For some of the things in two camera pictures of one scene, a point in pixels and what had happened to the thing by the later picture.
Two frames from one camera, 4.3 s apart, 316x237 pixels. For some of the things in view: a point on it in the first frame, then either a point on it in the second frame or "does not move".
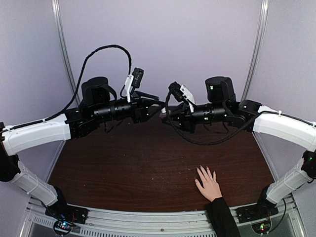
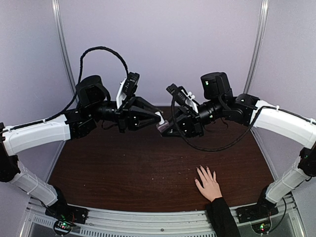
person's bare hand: (212, 190) does not move
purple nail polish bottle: (163, 115) -> (161, 127)
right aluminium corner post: (259, 38) does not move
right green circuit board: (261, 227) does not move
